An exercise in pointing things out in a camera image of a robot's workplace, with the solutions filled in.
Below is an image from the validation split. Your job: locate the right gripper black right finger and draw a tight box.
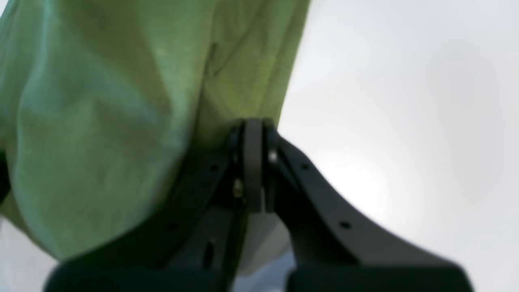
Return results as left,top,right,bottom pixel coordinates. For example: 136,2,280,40
263,119,473,292

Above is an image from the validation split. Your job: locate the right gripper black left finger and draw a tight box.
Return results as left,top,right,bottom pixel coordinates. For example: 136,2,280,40
44,118,263,292

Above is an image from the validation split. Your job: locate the olive green T-shirt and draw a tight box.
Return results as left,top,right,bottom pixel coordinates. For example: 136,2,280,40
1,0,310,261

